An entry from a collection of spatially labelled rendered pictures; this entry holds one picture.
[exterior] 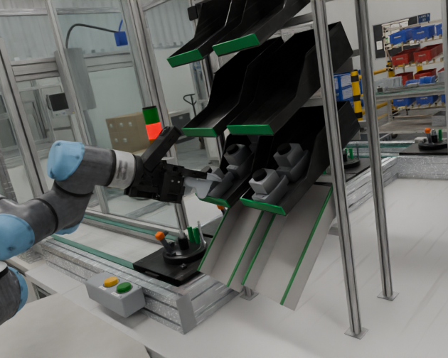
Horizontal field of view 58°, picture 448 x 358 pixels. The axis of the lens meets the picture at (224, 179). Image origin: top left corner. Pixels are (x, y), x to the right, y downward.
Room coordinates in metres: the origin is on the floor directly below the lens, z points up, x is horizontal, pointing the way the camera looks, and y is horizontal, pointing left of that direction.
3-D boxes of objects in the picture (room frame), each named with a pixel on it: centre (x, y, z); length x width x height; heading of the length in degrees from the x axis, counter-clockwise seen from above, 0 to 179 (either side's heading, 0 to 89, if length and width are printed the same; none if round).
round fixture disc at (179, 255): (1.15, 0.16, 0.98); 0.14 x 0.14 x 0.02
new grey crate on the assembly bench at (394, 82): (6.12, -2.68, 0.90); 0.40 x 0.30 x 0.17; 135
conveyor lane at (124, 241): (1.38, 0.34, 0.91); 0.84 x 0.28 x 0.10; 43
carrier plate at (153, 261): (1.15, 0.16, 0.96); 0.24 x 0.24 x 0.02; 43
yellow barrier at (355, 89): (8.66, -3.89, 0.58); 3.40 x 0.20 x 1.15; 133
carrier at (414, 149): (1.85, -1.01, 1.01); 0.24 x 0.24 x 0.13; 43
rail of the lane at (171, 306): (1.25, 0.46, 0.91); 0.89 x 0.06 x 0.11; 43
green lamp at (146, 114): (1.37, 0.20, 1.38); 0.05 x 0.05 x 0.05
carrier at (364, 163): (1.82, -0.57, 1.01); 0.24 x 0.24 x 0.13; 43
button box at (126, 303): (1.06, 0.37, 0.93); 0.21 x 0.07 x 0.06; 43
